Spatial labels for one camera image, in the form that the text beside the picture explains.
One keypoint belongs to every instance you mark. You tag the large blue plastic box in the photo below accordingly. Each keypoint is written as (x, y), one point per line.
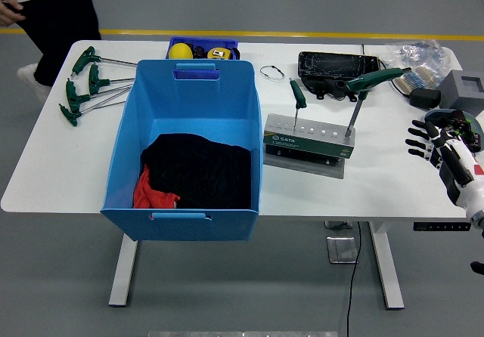
(196, 99)

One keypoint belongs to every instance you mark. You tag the small metal floor plate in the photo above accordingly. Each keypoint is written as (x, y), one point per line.
(336, 224)

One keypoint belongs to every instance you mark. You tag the green metal SATA tool holder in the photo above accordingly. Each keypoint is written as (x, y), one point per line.
(302, 144)

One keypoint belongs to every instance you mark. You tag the orange cloth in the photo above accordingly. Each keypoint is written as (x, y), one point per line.
(145, 193)

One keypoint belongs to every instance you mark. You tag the square metal floor plate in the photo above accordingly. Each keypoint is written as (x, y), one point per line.
(340, 250)

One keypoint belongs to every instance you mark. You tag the black cloth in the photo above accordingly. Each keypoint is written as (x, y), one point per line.
(196, 167)

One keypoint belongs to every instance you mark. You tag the black power adapter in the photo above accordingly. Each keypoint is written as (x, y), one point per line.
(425, 98)

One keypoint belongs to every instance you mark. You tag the yellow ball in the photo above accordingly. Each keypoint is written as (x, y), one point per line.
(180, 51)

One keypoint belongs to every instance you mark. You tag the white table leg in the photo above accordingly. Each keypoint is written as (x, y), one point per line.
(387, 273)
(123, 273)

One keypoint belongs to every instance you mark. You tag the person's right hand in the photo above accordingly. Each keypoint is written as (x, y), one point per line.
(9, 10)

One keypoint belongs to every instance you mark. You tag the clear plastic parts bag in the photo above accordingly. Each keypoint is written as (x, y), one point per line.
(427, 55)

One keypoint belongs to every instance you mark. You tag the small dark blue bin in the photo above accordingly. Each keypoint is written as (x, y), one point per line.
(204, 41)

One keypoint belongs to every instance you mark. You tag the beige resistor tape strip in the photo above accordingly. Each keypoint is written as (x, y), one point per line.
(407, 84)

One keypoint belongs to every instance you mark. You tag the grey square block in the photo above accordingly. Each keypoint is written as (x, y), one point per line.
(452, 91)

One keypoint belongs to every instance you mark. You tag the person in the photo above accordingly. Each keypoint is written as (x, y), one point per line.
(64, 19)

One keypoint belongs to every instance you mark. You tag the yellow tape measure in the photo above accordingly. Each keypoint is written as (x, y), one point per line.
(218, 53)

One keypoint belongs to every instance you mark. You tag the black cracked tablet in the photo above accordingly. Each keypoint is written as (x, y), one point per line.
(329, 65)

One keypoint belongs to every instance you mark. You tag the black plastic bracket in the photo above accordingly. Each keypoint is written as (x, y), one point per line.
(325, 85)

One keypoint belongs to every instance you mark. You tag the dark brown small item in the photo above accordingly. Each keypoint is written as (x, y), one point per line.
(199, 52)

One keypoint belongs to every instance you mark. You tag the black desk control panel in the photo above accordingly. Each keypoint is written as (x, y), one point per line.
(442, 226)

